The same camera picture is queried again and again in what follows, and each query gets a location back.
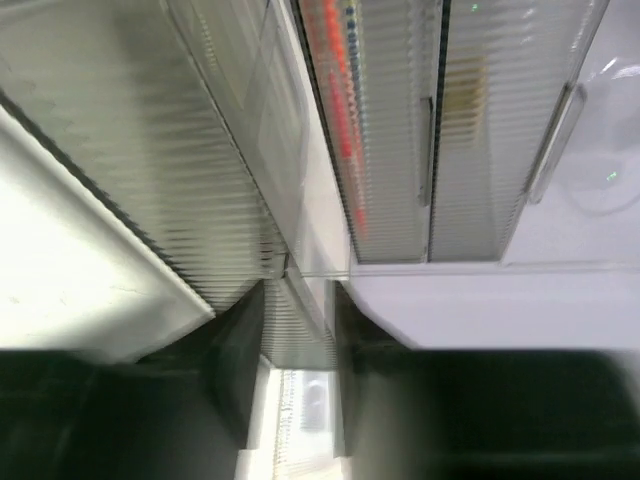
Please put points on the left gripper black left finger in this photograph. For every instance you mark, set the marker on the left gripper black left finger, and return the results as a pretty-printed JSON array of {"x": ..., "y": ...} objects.
[{"x": 181, "y": 412}]

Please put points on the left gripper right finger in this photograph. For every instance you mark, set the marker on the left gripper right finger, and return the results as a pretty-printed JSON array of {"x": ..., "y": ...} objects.
[{"x": 410, "y": 413}]

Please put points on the clear plastic drawer cabinet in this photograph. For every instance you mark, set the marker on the clear plastic drawer cabinet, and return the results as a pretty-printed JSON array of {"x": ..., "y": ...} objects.
[{"x": 468, "y": 170}]

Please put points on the orange highlighter pen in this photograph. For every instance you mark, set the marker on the orange highlighter pen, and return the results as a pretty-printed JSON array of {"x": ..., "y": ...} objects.
[{"x": 344, "y": 107}]

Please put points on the plastic sleeve with printed sheets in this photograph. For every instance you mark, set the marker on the plastic sleeve with printed sheets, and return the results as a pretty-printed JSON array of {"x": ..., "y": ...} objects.
[{"x": 305, "y": 432}]

